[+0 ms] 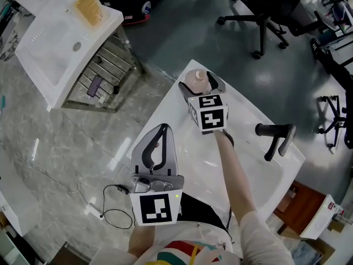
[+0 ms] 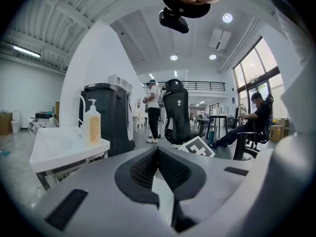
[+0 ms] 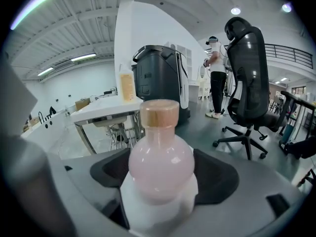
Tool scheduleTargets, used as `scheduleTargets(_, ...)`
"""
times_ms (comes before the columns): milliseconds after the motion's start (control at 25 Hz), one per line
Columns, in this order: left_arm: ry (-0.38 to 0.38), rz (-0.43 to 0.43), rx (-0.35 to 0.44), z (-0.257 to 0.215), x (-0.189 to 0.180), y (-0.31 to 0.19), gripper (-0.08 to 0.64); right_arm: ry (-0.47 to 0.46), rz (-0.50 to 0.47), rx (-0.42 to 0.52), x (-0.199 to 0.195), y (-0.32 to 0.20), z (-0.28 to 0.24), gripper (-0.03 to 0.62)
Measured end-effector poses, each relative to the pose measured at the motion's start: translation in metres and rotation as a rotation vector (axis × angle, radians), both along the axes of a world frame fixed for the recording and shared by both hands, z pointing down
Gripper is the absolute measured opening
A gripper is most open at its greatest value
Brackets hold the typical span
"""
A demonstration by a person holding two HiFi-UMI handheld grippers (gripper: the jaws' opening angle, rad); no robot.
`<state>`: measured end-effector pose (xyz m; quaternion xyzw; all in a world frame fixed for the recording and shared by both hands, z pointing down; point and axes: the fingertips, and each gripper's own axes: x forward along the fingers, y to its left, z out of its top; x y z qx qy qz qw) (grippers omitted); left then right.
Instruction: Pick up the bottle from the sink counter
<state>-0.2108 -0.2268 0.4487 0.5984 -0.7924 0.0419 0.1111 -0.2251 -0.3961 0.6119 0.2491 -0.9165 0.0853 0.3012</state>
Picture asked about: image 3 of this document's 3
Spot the long white counter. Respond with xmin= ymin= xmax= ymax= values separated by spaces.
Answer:
xmin=20 ymin=108 xmax=75 ymax=140

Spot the white sink counter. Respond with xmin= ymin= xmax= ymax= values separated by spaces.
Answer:
xmin=70 ymin=96 xmax=145 ymax=156

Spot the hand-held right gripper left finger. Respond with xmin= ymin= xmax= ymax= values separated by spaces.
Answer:
xmin=89 ymin=147 xmax=132 ymax=190

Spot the white vanity table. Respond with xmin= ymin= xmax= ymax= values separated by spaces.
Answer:
xmin=188 ymin=65 xmax=211 ymax=101

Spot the black metal railing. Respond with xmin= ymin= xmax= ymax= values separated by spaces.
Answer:
xmin=264 ymin=43 xmax=314 ymax=70

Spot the long ceiling tube light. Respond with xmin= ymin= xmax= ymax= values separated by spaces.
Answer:
xmin=9 ymin=0 xmax=58 ymax=31

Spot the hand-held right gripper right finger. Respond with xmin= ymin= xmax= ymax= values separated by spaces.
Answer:
xmin=193 ymin=148 xmax=240 ymax=205

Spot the black and white machine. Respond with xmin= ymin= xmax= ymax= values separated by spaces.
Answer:
xmin=131 ymin=44 xmax=191 ymax=123

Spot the clear bottle with yellow label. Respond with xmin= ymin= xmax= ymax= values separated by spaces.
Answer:
xmin=118 ymin=63 xmax=137 ymax=104

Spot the cardboard box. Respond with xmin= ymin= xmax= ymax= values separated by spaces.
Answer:
xmin=74 ymin=98 xmax=92 ymax=112

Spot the black office chair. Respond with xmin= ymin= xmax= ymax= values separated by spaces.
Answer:
xmin=212 ymin=16 xmax=288 ymax=161

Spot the pink bottle with wooden cap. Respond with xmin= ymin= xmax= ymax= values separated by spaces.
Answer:
xmin=120 ymin=99 xmax=199 ymax=235

